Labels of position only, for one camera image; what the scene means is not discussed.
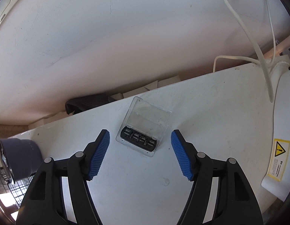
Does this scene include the black wire basket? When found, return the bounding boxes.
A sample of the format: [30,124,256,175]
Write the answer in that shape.
[0,168,34,208]

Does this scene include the dark blue lidded tumbler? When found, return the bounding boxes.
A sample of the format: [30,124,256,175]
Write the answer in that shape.
[0,138,43,183]

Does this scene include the white power cable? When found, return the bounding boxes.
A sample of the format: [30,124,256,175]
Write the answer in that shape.
[212,0,277,103]

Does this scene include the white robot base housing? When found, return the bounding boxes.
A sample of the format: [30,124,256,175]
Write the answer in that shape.
[261,55,290,202]

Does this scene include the yellow warning label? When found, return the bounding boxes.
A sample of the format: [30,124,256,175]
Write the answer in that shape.
[267,138,290,182]

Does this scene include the black cloth behind table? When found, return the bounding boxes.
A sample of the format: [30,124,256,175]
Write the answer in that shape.
[65,94,115,115]

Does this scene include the clear plastic case black inserts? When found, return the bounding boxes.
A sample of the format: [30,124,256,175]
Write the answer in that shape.
[116,97,172,157]

